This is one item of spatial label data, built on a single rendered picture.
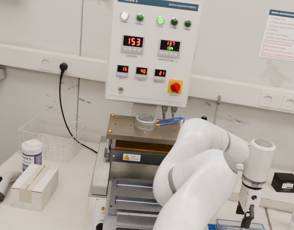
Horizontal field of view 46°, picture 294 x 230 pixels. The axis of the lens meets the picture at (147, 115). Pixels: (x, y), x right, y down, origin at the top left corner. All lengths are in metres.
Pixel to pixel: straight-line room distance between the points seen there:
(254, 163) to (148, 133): 0.38
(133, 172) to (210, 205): 0.61
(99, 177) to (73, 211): 0.28
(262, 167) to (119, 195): 0.49
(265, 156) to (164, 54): 0.52
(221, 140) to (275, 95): 0.75
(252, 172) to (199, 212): 0.54
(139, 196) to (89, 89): 0.88
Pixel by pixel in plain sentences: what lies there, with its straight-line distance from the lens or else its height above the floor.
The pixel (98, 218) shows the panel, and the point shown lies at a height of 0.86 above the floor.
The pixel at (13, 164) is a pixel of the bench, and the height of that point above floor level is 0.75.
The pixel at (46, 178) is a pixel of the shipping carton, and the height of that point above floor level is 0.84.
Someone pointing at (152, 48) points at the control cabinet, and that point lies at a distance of 1.31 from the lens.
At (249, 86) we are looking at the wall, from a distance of 1.68.
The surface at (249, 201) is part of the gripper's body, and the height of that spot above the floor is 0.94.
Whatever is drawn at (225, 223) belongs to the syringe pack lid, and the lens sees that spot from 1.40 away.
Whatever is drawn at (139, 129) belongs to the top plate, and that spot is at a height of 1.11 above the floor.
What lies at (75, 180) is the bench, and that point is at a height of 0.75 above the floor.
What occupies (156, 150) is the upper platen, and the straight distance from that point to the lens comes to 1.23.
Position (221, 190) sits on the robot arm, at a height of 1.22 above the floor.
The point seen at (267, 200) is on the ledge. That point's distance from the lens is 1.63.
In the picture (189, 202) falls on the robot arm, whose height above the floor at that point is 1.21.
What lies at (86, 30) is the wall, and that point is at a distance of 1.77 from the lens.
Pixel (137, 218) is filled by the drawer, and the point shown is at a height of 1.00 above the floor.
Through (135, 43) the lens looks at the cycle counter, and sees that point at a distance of 1.30.
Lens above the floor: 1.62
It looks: 22 degrees down
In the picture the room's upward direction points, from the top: 7 degrees clockwise
